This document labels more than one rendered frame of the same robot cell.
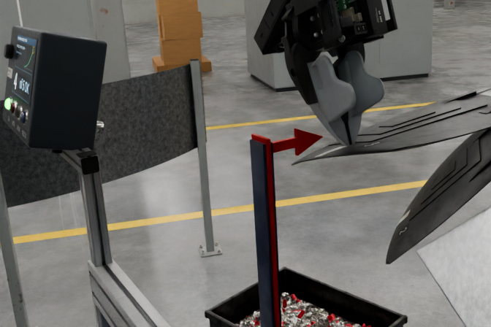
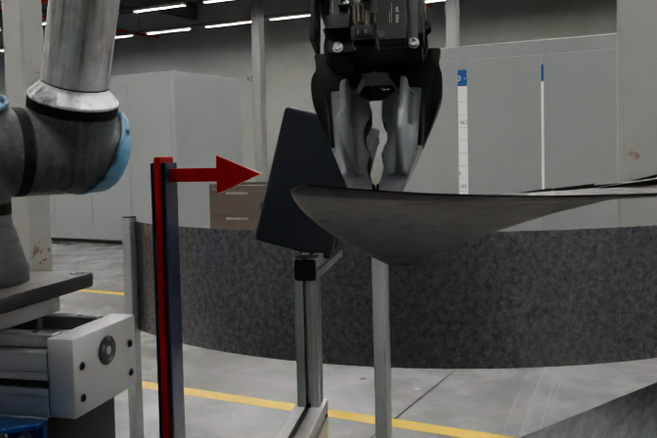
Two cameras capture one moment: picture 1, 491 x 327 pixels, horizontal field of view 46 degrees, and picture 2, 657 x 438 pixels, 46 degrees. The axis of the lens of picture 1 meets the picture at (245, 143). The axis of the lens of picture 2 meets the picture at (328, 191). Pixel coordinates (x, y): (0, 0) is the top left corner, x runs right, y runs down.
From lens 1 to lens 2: 0.45 m
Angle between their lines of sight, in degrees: 41
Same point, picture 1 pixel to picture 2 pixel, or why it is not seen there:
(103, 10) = (633, 153)
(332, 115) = (344, 165)
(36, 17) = (563, 164)
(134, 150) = (575, 332)
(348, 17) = (341, 15)
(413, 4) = not seen: outside the picture
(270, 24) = not seen: hidden behind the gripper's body
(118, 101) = (558, 257)
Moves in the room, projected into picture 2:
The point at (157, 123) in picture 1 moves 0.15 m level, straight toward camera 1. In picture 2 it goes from (618, 300) to (608, 310)
